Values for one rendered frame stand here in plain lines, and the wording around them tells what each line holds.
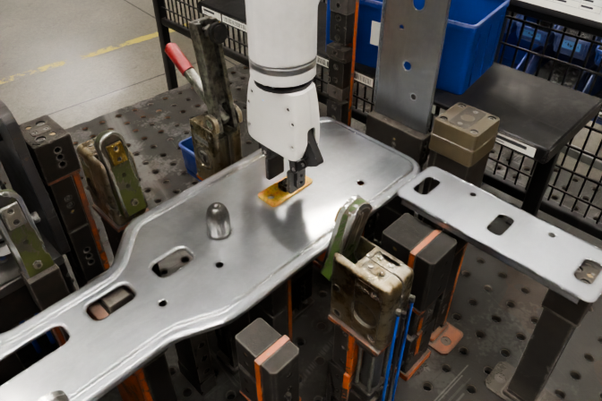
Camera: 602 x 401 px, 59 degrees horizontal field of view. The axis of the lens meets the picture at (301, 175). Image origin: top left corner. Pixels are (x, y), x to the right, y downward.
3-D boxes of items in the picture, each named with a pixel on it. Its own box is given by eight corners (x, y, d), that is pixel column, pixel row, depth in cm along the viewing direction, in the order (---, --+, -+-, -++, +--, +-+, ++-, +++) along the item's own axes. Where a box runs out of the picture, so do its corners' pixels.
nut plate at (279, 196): (273, 208, 75) (273, 201, 75) (255, 196, 78) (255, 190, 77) (313, 182, 80) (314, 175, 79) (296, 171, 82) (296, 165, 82)
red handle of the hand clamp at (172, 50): (217, 123, 81) (159, 45, 82) (213, 131, 82) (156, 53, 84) (238, 113, 83) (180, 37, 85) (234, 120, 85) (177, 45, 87)
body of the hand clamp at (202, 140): (230, 284, 103) (212, 133, 81) (209, 265, 107) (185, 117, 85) (253, 267, 106) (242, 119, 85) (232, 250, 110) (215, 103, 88)
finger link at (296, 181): (285, 155, 72) (286, 192, 76) (302, 165, 70) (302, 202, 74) (302, 145, 74) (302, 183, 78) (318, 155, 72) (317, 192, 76)
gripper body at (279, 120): (234, 65, 67) (240, 139, 74) (290, 94, 62) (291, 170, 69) (276, 47, 71) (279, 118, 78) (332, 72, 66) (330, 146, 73)
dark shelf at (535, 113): (544, 166, 83) (550, 150, 81) (197, 12, 133) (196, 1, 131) (598, 113, 95) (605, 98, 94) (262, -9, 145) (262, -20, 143)
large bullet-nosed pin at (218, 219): (219, 251, 71) (213, 215, 67) (204, 239, 73) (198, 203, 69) (236, 239, 73) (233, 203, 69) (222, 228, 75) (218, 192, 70)
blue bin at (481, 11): (461, 97, 94) (477, 27, 86) (322, 51, 109) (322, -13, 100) (495, 63, 104) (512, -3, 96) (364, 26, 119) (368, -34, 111)
